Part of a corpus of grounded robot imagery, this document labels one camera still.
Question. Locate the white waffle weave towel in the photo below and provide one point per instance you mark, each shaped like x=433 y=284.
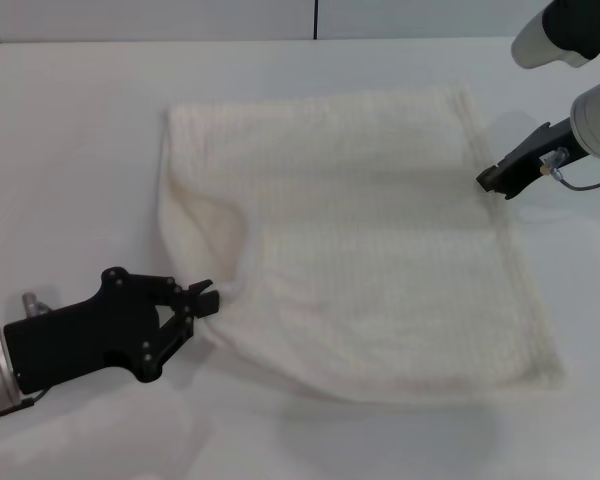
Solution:
x=360 y=240

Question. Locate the right wrist camera housing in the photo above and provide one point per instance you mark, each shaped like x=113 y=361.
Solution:
x=555 y=35

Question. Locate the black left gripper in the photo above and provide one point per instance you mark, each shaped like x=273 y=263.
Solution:
x=90 y=335

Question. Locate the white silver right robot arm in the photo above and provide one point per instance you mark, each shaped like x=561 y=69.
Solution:
x=597 y=122

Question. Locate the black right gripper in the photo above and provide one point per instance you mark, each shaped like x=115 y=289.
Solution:
x=535 y=155

